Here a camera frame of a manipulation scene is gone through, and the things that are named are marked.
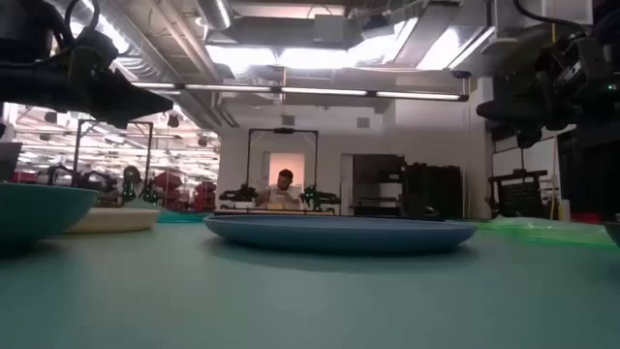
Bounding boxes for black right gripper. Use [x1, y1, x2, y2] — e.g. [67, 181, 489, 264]
[477, 33, 620, 149]

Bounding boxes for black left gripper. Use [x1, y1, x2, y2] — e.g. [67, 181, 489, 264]
[0, 46, 174, 130]

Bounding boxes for translucent green plastic plate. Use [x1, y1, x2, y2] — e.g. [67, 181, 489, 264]
[464, 215, 617, 249]

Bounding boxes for cream plastic plate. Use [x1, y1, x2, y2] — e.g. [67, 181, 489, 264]
[65, 206, 162, 236]

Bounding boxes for person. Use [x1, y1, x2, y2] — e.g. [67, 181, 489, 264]
[255, 168, 302, 210]
[121, 165, 144, 195]

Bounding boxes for red chair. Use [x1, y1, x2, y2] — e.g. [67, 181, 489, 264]
[193, 180, 218, 212]
[152, 171, 185, 210]

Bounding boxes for black cabinet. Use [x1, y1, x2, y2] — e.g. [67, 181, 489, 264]
[401, 163, 464, 220]

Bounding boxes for red box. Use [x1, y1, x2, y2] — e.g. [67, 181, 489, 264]
[571, 211, 605, 225]

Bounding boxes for dark monitor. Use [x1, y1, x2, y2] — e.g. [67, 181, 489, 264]
[0, 142, 23, 183]

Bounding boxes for dark plastic plate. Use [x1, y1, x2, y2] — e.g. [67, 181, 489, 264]
[603, 220, 620, 248]

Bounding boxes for dark open shelf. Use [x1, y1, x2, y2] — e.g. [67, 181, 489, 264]
[352, 153, 406, 217]

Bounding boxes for long ceiling light strip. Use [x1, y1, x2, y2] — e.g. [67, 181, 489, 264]
[130, 80, 470, 103]

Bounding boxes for large blue plastic plate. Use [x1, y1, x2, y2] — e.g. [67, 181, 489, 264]
[202, 214, 479, 255]

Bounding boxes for black station frame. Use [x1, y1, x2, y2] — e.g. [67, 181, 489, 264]
[245, 127, 320, 201]
[71, 119, 155, 189]

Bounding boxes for black wire rack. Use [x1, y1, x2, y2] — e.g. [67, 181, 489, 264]
[487, 169, 549, 219]

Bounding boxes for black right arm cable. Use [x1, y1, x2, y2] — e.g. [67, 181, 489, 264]
[511, 0, 588, 36]

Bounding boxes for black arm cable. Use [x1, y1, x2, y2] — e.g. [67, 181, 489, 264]
[511, 0, 588, 36]
[50, 0, 102, 52]

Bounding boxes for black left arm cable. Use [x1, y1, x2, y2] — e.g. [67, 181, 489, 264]
[50, 0, 102, 52]

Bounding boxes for silver air duct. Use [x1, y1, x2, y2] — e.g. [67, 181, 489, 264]
[195, 0, 234, 32]

